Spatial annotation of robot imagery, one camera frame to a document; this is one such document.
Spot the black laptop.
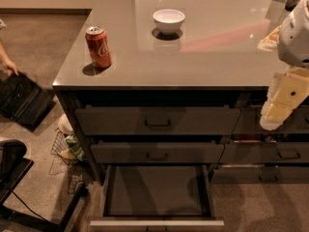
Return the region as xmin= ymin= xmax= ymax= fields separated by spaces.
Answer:
xmin=0 ymin=72 xmax=55 ymax=131

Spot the white ceramic bowl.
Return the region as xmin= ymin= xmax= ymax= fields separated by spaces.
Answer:
xmin=153 ymin=9 xmax=185 ymax=35

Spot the black chair stand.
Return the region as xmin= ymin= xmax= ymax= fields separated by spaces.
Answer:
xmin=0 ymin=139 xmax=90 ymax=232

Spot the black cable on floor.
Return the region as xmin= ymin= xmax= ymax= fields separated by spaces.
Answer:
xmin=9 ymin=188 xmax=61 ymax=225

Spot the grey counter cabinet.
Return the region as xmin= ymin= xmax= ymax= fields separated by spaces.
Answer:
xmin=53 ymin=0 xmax=308 ymax=179

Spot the wire basket with items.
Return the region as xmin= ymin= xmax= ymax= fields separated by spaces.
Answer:
xmin=48 ymin=113 xmax=86 ymax=195

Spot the person hand at laptop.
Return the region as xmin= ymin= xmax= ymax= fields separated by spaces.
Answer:
xmin=2 ymin=60 xmax=18 ymax=76

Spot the drawer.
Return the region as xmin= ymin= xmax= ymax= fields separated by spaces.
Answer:
xmin=233 ymin=106 xmax=309 ymax=134
xmin=75 ymin=106 xmax=240 ymax=135
xmin=90 ymin=165 xmax=225 ymax=232
xmin=90 ymin=142 xmax=224 ymax=163
xmin=220 ymin=142 xmax=309 ymax=164
xmin=211 ymin=165 xmax=309 ymax=184

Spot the red soda can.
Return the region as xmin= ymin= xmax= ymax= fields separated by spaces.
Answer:
xmin=85 ymin=26 xmax=111 ymax=69

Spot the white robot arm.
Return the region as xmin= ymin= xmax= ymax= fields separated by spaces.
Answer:
xmin=258 ymin=0 xmax=309 ymax=131

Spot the chip bag on counter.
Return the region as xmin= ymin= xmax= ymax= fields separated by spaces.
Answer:
xmin=257 ymin=26 xmax=281 ymax=51

